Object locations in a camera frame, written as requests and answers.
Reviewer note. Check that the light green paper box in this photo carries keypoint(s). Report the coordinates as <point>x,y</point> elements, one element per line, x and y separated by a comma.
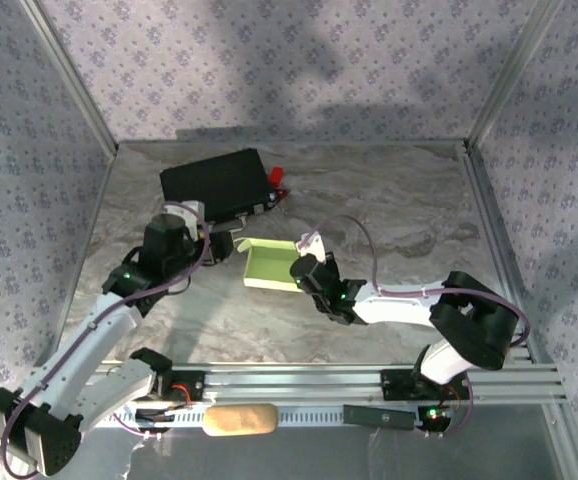
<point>269,265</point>

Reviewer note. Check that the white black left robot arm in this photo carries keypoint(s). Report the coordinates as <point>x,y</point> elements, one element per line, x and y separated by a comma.
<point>69,355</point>

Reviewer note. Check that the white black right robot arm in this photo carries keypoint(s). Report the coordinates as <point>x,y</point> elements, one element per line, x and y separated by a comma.
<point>399,310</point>

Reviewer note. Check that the black carrying case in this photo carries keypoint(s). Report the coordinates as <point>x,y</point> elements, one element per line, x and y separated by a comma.
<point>214,182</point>

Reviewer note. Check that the red black triangular board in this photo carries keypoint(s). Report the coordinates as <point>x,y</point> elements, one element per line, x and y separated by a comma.
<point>281,195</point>

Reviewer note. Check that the red block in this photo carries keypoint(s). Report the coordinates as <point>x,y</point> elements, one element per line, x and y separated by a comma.
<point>276,175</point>

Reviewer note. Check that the black flat bar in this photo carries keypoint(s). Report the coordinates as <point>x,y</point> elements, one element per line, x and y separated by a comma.
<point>379,416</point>

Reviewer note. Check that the tan oval pad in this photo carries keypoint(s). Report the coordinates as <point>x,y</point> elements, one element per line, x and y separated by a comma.
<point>241,420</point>

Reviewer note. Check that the circuit board with lights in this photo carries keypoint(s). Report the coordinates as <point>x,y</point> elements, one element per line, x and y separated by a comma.
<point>436,417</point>

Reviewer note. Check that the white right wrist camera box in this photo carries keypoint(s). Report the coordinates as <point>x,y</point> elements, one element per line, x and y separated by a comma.
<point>315,247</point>

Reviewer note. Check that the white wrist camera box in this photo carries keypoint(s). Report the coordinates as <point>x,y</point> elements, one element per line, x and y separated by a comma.
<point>315,247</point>
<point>181,207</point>

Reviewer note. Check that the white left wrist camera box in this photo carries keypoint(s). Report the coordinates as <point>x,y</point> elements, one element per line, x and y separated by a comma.
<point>181,207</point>

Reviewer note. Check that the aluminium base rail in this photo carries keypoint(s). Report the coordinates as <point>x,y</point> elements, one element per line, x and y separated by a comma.
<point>294,382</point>

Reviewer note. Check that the aluminium table edge rail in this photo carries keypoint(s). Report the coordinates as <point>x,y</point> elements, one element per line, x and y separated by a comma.
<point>504,250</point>

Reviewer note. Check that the aluminium corner post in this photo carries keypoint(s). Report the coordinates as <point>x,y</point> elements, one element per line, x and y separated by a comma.
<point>514,70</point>
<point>69,75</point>

